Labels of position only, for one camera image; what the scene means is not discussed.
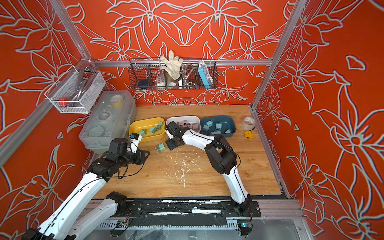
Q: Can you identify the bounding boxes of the yellow storage box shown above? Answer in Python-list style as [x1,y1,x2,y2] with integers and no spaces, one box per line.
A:
[130,117,166,143]

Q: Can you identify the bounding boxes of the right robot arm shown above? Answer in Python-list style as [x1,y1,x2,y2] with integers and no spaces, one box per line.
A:
[165,121,252,215]

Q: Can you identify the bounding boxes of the clear tape roll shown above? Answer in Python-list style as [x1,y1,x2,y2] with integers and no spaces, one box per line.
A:
[242,117,256,131]

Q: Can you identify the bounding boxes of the green plug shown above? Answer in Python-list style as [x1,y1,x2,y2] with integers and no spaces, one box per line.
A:
[157,122,164,131]
[149,126,158,134]
[156,144,166,152]
[139,129,147,137]

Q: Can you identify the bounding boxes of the white wire basket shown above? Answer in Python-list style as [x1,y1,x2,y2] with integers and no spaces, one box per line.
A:
[44,67,106,114]

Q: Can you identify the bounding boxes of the white power strip in basket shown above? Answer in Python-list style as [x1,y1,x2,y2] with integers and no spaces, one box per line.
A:
[156,74,166,90]

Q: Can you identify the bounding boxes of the black wire basket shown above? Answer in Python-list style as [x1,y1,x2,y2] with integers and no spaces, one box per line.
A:
[129,57,219,90]

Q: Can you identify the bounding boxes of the dark blue storage box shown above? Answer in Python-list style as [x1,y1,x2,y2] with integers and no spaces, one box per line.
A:
[201,116,237,138]

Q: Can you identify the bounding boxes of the white rubber glove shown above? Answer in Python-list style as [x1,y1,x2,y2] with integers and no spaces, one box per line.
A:
[159,50,184,81]

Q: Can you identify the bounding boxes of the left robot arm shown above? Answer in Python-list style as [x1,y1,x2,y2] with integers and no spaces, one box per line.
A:
[22,133,150,240]

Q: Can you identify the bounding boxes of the white storage box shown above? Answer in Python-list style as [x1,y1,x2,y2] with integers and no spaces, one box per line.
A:
[166,116,201,133]

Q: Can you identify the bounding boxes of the light blue box in basket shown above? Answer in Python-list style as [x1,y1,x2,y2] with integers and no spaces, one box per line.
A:
[198,60,214,89]

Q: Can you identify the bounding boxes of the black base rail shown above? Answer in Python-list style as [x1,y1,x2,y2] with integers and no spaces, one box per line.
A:
[99,197,262,230]

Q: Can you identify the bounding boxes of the yellow tape measure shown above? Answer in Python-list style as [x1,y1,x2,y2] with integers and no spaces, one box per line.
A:
[244,131,254,139]

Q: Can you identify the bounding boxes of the clear plastic lidded container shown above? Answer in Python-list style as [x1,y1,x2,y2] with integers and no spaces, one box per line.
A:
[79,91,137,154]

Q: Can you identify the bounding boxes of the red object in basket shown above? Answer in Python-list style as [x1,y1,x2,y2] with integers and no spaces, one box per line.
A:
[59,98,69,106]

